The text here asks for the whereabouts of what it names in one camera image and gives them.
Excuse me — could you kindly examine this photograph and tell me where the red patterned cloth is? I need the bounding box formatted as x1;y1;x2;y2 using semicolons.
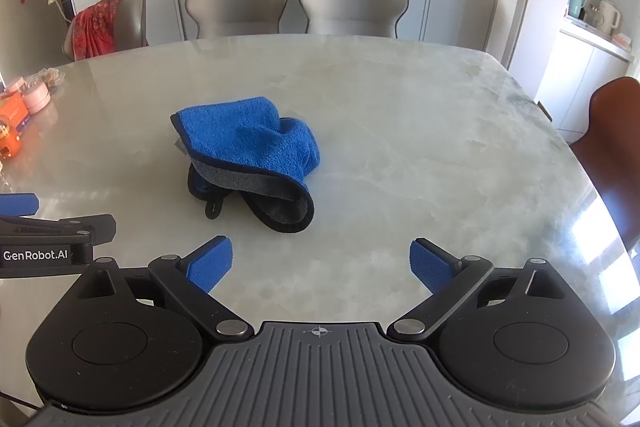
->
70;0;130;60

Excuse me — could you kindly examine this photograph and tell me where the clear plastic packet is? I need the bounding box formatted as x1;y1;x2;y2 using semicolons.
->
27;68;64;88

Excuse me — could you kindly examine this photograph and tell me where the orange box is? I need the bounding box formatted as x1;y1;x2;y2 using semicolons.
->
0;94;35;135

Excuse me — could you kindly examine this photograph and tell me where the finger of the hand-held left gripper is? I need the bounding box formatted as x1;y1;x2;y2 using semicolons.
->
0;193;40;218
0;214;117;253

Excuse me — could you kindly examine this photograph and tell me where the white side cabinet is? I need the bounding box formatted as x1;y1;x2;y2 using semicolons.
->
534;17;636;144

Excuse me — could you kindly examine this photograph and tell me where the orange toy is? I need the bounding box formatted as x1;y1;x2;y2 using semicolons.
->
0;119;24;160

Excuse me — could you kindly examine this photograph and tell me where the black cable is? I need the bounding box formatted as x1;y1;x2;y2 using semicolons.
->
0;388;42;411

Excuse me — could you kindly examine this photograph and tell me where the cream electric kettle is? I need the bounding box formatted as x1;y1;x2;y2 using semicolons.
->
587;0;622;36

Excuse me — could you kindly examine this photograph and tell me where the grey chair with red cloth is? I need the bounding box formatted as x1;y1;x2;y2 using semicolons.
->
62;0;150;60

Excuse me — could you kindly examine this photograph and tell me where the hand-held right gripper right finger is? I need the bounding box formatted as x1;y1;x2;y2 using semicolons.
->
386;238;576;342

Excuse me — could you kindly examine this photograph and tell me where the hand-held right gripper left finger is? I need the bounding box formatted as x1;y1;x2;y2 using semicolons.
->
65;235;254;342

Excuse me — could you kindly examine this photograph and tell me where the blue towel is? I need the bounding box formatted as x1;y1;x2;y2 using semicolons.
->
170;96;321;234

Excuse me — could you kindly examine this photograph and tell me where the brown leather chair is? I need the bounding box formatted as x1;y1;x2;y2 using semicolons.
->
570;77;640;254

